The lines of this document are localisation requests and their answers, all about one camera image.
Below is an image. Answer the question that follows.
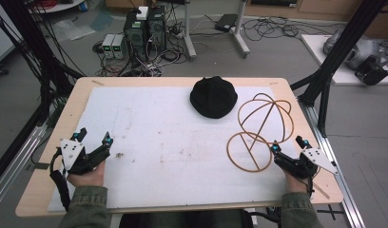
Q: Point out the black hat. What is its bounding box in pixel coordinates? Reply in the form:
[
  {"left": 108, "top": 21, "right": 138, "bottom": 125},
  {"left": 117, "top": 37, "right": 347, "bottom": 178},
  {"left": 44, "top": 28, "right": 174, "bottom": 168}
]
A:
[{"left": 189, "top": 75, "right": 239, "bottom": 120}]

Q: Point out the white desk leg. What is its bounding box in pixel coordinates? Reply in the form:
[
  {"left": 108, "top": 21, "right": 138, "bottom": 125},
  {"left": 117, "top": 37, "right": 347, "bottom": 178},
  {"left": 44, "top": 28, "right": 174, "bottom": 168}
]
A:
[
  {"left": 182, "top": 0, "right": 198, "bottom": 62},
  {"left": 231, "top": 0, "right": 251, "bottom": 59}
]

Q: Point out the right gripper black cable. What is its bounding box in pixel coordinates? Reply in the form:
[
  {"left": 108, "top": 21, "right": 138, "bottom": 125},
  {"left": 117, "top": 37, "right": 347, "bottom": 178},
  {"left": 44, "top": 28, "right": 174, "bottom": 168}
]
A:
[{"left": 304, "top": 164, "right": 323, "bottom": 199}]

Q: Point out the grey power supply unit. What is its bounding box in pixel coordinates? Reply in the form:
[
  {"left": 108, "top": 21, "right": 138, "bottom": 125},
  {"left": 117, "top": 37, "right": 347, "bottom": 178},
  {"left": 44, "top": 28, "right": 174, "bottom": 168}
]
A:
[
  {"left": 101, "top": 33, "right": 116, "bottom": 60},
  {"left": 111, "top": 33, "right": 128, "bottom": 60}
]

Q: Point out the tangle of cables by computers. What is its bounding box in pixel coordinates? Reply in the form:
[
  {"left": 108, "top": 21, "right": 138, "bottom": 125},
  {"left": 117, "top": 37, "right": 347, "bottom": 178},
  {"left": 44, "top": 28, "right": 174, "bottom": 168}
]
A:
[{"left": 91, "top": 37, "right": 189, "bottom": 78}]

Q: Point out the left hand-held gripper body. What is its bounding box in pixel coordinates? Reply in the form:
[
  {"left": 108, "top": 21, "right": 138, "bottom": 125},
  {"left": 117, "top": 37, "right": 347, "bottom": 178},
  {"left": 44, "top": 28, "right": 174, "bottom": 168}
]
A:
[{"left": 57, "top": 138, "right": 111, "bottom": 176}]

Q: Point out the wooden hoop hat stand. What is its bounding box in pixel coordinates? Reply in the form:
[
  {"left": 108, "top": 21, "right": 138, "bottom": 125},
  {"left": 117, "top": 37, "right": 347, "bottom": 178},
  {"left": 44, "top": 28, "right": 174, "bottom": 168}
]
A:
[{"left": 225, "top": 92, "right": 295, "bottom": 174}]

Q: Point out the black metal frame with cables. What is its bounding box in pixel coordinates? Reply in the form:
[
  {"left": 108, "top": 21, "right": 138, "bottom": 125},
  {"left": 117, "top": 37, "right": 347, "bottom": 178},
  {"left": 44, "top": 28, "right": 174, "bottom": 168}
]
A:
[{"left": 0, "top": 0, "right": 86, "bottom": 188}]

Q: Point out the black metal frame strut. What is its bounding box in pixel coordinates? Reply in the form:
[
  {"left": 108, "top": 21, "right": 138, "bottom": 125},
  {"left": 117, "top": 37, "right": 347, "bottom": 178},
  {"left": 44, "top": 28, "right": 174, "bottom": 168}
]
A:
[{"left": 289, "top": 0, "right": 388, "bottom": 138}]

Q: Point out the tangle of black cables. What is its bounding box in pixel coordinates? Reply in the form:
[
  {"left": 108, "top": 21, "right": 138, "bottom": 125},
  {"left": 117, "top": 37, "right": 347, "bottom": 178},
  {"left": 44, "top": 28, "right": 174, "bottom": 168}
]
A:
[{"left": 241, "top": 16, "right": 334, "bottom": 43}]

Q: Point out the aluminium rail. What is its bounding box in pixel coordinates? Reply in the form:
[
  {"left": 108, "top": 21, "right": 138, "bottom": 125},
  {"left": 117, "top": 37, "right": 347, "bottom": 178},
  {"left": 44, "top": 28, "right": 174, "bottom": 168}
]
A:
[
  {"left": 0, "top": 123, "right": 48, "bottom": 212},
  {"left": 297, "top": 96, "right": 368, "bottom": 228}
]

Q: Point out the white floor board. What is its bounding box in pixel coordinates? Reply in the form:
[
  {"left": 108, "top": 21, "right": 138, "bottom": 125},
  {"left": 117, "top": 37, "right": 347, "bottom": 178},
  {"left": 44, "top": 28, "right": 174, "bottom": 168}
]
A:
[{"left": 301, "top": 33, "right": 388, "bottom": 86}]

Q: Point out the person's left hand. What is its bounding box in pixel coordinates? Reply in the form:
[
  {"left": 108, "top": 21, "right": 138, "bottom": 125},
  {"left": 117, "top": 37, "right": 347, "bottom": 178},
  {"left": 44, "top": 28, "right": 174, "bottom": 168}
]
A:
[{"left": 67, "top": 160, "right": 107, "bottom": 188}]

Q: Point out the white box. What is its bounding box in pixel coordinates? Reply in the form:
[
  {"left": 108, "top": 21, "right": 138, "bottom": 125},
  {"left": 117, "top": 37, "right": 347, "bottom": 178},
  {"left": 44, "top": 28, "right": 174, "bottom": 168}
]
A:
[{"left": 136, "top": 6, "right": 149, "bottom": 21}]

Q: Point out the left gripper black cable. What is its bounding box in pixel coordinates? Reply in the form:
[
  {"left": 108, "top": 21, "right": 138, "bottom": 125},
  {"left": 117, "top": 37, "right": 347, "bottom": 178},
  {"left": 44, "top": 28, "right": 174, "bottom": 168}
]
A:
[{"left": 48, "top": 148, "right": 72, "bottom": 213}]

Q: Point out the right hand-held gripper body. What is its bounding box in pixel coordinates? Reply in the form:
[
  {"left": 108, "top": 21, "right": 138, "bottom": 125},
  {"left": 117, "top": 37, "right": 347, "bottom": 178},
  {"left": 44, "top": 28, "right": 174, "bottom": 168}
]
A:
[{"left": 272, "top": 146, "right": 340, "bottom": 181}]

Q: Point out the grey robot shell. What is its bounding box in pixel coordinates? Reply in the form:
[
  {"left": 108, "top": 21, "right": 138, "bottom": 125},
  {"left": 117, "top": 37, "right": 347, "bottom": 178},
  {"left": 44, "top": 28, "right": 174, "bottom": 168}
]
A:
[{"left": 322, "top": 28, "right": 388, "bottom": 71}]

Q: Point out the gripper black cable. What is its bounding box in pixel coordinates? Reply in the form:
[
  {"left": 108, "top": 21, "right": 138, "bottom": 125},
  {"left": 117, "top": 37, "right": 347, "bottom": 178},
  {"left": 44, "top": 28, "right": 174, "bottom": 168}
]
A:
[
  {"left": 304, "top": 164, "right": 323, "bottom": 199},
  {"left": 48, "top": 148, "right": 72, "bottom": 213}
]

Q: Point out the black computer tower green label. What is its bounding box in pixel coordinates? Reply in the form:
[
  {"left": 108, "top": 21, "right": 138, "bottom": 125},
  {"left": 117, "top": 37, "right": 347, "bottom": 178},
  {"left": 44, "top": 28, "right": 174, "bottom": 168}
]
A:
[{"left": 123, "top": 10, "right": 149, "bottom": 62}]

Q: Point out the person's right hand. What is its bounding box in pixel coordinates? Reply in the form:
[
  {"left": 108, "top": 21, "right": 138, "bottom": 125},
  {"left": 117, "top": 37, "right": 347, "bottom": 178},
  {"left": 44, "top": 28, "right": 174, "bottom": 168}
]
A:
[{"left": 283, "top": 168, "right": 312, "bottom": 195}]

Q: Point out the black device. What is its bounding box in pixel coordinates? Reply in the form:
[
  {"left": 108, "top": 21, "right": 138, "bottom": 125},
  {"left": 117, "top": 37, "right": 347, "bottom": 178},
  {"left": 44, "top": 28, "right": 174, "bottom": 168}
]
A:
[{"left": 354, "top": 56, "right": 388, "bottom": 86}]

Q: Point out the black flat box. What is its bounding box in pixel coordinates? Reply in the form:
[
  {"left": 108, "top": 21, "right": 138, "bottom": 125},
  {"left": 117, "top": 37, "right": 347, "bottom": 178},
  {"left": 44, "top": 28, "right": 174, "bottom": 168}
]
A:
[{"left": 214, "top": 13, "right": 240, "bottom": 33}]

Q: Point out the white foam mat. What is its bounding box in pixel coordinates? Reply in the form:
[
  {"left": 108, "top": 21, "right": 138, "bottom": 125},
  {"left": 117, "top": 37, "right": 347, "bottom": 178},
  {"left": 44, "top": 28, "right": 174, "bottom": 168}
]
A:
[{"left": 47, "top": 85, "right": 314, "bottom": 213}]

